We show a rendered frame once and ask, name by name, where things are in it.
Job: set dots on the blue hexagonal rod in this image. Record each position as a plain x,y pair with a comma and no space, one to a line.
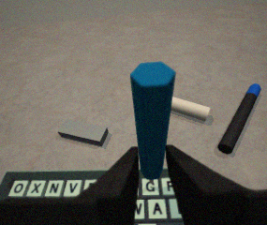
152,87

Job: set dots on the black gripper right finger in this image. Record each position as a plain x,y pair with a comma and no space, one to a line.
205,197

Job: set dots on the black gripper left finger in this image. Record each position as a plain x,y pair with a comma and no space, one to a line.
110,200

